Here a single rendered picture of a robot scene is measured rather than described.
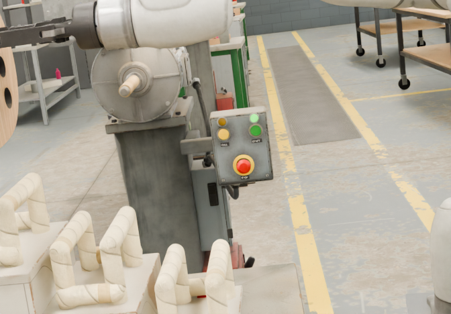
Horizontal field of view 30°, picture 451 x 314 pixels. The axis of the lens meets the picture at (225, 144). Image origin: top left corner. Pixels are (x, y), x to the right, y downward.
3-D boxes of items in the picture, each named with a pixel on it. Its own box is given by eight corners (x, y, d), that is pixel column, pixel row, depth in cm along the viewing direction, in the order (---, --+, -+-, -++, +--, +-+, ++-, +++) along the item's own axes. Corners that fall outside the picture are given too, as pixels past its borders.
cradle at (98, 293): (59, 302, 138) (56, 284, 137) (127, 296, 137) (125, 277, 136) (54, 311, 135) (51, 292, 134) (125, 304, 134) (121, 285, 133)
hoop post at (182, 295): (174, 298, 156) (168, 250, 154) (192, 296, 156) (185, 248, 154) (173, 305, 153) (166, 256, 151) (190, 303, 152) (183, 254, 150)
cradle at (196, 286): (175, 294, 157) (172, 278, 156) (235, 288, 156) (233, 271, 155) (173, 301, 153) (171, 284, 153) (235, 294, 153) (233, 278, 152)
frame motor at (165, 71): (117, 107, 276) (105, 27, 270) (198, 96, 274) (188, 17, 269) (96, 131, 236) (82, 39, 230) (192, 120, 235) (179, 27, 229)
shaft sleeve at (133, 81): (139, 86, 231) (127, 86, 231) (139, 75, 230) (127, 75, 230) (131, 97, 213) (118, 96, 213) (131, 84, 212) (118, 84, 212)
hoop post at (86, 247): (83, 266, 155) (75, 217, 153) (100, 264, 155) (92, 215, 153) (80, 272, 152) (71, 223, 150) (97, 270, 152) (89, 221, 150)
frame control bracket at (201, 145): (182, 152, 251) (180, 139, 250) (245, 145, 250) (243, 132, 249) (181, 155, 247) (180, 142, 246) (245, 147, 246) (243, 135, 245)
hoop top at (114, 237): (120, 221, 153) (118, 204, 152) (138, 219, 153) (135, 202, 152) (99, 259, 134) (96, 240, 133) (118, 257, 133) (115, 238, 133)
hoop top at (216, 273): (213, 254, 154) (211, 237, 153) (231, 252, 153) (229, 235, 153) (205, 297, 134) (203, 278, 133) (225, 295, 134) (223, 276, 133)
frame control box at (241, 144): (205, 186, 263) (194, 105, 258) (273, 178, 262) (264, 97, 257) (201, 208, 239) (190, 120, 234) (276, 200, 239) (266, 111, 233)
